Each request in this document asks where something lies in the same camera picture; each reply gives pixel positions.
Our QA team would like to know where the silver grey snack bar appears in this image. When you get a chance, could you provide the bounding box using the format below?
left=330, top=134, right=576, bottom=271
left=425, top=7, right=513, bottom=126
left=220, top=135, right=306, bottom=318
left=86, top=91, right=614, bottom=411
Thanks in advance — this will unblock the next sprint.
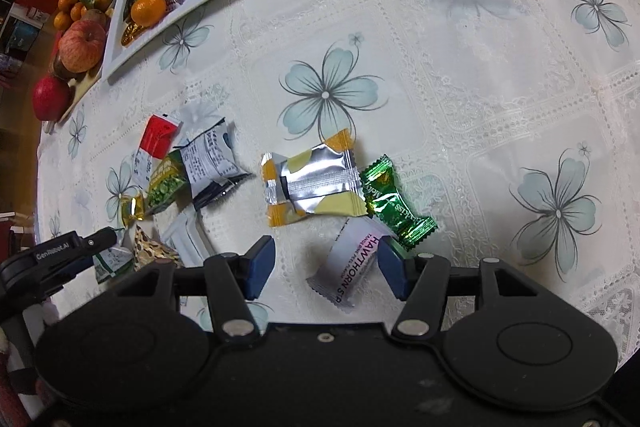
left=160, top=204, right=216, bottom=268

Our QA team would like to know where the green white snack packet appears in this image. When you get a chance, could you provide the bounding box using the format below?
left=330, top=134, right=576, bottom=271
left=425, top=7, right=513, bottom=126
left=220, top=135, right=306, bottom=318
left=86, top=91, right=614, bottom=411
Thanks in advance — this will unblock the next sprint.
left=93, top=246, right=134, bottom=284

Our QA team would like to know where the white hawthorn candy packet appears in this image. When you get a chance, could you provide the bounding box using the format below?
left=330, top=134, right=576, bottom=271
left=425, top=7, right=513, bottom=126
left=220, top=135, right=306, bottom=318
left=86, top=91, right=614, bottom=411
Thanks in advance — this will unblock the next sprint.
left=307, top=217, right=396, bottom=311

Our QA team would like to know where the green foil candy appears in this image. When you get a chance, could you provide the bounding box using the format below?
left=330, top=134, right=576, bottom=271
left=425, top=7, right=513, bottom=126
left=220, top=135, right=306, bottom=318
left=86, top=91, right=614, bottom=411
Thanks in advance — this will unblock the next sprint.
left=360, top=155, right=437, bottom=251

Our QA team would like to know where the brown patterned biscuit packet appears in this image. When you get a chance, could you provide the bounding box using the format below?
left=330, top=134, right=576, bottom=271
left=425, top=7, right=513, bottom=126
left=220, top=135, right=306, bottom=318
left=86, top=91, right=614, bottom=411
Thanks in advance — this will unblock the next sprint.
left=134, top=225, right=183, bottom=271

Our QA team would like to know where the green garlic peas packet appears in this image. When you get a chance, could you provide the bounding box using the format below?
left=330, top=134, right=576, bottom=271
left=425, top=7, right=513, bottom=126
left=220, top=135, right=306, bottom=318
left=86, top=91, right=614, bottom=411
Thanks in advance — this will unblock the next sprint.
left=145, top=150, right=188, bottom=216

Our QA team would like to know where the black white cow packet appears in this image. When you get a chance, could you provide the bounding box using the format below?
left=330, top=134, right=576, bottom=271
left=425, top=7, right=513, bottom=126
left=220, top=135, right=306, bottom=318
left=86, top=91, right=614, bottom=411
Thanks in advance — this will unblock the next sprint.
left=179, top=118, right=250, bottom=210

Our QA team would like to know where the gold candy wrapper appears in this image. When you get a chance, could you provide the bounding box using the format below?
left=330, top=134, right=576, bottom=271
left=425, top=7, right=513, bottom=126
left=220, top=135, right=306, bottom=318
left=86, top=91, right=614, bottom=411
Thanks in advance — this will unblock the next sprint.
left=120, top=194, right=145, bottom=229

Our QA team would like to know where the yellow silver snack packet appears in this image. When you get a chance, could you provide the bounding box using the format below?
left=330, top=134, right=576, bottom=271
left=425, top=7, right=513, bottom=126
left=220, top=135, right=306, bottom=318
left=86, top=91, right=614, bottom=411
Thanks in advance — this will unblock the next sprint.
left=260, top=129, right=368, bottom=228

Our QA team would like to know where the red white snack packet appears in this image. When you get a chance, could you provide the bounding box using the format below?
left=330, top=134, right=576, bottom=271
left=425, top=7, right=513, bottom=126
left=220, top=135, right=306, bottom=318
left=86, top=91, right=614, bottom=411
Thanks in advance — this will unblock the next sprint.
left=132, top=114, right=181, bottom=192

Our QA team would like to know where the red apple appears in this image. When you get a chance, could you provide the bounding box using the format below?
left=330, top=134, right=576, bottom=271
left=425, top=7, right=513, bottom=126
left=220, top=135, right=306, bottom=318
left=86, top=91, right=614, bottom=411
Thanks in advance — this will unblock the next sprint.
left=32, top=76, right=73, bottom=121

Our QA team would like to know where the beige fruit board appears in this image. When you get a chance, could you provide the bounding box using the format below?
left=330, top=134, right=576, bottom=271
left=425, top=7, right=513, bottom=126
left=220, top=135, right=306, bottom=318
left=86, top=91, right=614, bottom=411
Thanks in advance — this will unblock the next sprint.
left=42, top=64, right=102, bottom=134

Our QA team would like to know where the pink striped apple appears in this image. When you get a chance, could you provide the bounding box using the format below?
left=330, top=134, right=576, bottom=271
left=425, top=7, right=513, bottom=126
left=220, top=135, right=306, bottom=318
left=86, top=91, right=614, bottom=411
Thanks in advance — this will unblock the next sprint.
left=58, top=20, right=106, bottom=74

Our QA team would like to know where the white floral tablecloth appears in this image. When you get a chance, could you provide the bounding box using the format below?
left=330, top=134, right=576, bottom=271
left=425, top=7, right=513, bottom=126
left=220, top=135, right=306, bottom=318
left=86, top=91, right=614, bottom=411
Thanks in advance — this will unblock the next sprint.
left=37, top=0, right=639, bottom=361

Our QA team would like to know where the gold chocolate coin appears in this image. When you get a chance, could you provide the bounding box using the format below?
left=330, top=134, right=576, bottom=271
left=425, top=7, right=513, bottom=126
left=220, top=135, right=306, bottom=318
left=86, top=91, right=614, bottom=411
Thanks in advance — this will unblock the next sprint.
left=120, top=22, right=146, bottom=46

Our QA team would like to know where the dark plum fruit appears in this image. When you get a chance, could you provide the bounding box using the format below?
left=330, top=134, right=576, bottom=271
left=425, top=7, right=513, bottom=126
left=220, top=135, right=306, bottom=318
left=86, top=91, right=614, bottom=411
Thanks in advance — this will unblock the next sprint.
left=81, top=9, right=111, bottom=31

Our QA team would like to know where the front mandarin orange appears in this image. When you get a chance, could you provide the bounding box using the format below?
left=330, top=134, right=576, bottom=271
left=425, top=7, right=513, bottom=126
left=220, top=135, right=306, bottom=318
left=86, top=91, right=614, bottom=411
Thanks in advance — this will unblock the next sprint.
left=130, top=0, right=167, bottom=27

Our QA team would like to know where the pile of mandarins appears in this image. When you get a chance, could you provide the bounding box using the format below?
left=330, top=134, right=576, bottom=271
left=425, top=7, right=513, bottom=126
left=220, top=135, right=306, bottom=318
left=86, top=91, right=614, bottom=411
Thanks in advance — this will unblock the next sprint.
left=53, top=0, right=113, bottom=32

